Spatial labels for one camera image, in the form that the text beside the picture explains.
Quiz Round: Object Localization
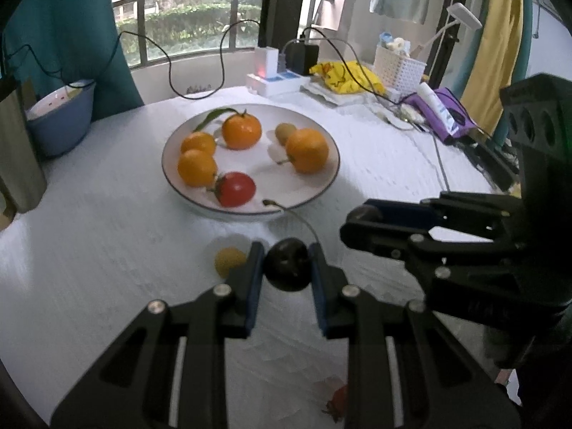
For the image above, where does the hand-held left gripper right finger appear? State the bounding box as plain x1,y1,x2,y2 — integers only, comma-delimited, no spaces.
308,242,521,429

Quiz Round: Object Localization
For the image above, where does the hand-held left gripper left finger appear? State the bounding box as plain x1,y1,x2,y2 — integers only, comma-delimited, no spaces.
50,241,264,429

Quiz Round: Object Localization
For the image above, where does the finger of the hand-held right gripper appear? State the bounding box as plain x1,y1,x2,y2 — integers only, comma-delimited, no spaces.
370,191,523,234
340,220,524,296

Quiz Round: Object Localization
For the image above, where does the dark cherry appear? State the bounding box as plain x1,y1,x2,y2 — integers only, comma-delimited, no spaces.
262,199,320,291

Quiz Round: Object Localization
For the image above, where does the red tomato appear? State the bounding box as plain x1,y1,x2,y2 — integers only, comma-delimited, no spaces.
210,172,257,208

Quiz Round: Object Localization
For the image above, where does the large orange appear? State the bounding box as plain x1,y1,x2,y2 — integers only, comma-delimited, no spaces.
277,128,330,175

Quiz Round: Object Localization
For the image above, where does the white plate with dark rim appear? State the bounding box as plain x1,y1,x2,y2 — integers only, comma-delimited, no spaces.
162,104,340,222

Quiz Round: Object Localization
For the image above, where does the small orange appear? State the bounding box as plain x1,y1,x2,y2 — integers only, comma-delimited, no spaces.
177,149,219,188
181,132,217,156

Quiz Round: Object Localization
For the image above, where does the small yellow fruit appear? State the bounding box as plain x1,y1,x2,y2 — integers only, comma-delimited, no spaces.
214,247,247,278
274,123,298,146

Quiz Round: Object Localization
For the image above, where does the tangerine with green leaf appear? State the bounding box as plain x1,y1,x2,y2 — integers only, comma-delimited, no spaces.
192,107,262,150

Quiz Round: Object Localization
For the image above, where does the black box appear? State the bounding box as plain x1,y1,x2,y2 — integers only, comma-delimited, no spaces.
465,140,519,188

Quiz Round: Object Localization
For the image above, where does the purple pouch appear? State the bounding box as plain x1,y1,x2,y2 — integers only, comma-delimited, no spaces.
404,88,481,141

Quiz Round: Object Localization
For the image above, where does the white tube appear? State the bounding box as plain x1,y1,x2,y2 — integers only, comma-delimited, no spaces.
418,82,461,137

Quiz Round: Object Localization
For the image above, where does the red strawberry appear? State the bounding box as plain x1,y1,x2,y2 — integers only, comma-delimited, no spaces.
322,384,348,423

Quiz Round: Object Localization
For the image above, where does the white flat tray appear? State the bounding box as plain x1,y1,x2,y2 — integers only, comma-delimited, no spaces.
301,83,398,105

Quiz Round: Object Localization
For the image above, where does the white plastic basket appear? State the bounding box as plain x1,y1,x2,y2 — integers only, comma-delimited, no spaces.
373,45,427,89

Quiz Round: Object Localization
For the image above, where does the yellow cloth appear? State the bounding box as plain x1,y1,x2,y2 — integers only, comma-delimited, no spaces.
310,60,386,95

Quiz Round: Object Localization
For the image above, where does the yellow curtain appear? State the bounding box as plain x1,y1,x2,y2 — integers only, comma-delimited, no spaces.
460,0,524,121

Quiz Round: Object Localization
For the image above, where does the white power strip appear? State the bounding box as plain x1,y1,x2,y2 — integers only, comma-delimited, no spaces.
246,71,311,97

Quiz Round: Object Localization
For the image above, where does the black power adapter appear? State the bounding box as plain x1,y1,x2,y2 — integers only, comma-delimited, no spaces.
286,42,319,76

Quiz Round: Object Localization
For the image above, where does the white desk lamp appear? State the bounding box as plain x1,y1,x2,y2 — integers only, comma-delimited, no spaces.
420,2,483,56

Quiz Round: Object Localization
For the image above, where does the white charger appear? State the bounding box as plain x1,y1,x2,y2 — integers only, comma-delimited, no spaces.
255,46,280,79

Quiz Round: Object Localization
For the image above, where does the blue bowl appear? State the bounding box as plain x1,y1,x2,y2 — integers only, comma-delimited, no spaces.
24,79,97,157

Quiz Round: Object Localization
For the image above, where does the steel thermos cup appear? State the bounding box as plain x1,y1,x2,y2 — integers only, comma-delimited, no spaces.
0,76,48,215

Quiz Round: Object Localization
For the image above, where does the teal curtain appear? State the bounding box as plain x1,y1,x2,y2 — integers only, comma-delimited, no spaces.
0,0,144,121

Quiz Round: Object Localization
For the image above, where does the grey cable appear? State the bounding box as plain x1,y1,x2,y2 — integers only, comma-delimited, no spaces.
431,134,452,191

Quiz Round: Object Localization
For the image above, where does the black adapter cable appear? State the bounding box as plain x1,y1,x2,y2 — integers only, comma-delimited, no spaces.
299,27,389,97

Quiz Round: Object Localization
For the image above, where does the black charger cable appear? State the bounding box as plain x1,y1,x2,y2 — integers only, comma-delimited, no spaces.
118,19,262,99

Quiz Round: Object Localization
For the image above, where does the black tablet cable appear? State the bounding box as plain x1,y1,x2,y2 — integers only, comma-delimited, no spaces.
0,31,105,90

